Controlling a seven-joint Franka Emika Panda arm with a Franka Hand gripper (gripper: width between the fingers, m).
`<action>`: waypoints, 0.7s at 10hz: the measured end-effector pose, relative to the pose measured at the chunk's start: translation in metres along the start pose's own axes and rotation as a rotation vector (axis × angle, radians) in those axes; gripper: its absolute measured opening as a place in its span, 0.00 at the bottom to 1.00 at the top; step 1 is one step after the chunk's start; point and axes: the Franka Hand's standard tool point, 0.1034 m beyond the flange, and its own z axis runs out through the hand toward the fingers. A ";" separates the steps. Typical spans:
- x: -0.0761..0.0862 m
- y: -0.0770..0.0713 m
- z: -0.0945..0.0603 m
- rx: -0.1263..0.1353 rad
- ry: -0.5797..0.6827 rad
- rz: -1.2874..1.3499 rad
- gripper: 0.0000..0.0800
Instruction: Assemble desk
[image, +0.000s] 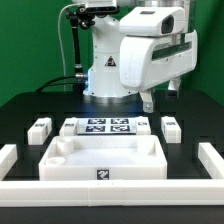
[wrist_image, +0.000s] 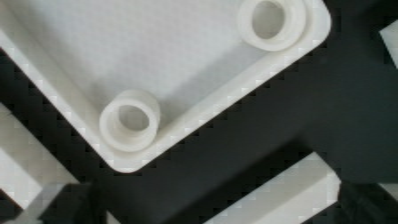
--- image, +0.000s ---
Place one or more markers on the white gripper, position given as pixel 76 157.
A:
pixel 154 50

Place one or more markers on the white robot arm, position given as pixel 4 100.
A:
pixel 103 82

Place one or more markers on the white desk top tray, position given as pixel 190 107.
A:
pixel 106 157

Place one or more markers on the fiducial marker plate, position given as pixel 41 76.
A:
pixel 106 126

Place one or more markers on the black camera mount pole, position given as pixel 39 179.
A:
pixel 77 40

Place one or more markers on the camera on mount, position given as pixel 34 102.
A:
pixel 101 6

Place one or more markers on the white U-shaped fence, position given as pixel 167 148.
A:
pixel 104 193

